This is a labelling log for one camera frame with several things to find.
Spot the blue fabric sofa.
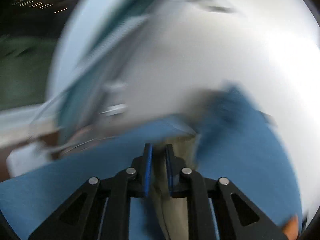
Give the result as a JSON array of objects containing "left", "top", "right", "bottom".
[{"left": 0, "top": 82, "right": 303, "bottom": 240}]

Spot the orange cushion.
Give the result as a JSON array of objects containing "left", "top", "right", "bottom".
[{"left": 282, "top": 215, "right": 299, "bottom": 240}]

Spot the olive green sweatshirt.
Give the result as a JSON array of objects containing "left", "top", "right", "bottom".
[{"left": 150, "top": 134, "right": 199, "bottom": 239}]

